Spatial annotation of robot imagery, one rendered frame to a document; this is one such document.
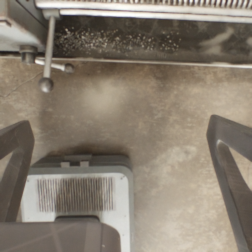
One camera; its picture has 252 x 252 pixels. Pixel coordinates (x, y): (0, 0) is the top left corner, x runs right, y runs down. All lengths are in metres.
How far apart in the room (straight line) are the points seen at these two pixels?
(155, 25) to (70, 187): 0.76
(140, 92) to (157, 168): 0.43
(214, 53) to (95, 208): 0.81
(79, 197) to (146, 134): 0.49
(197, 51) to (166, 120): 0.50
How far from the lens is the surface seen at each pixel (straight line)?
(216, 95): 1.35
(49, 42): 0.66
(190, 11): 0.65
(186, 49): 0.90
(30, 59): 0.72
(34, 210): 1.18
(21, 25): 0.58
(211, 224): 1.53
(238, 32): 0.98
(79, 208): 1.12
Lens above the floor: 1.25
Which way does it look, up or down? 84 degrees down
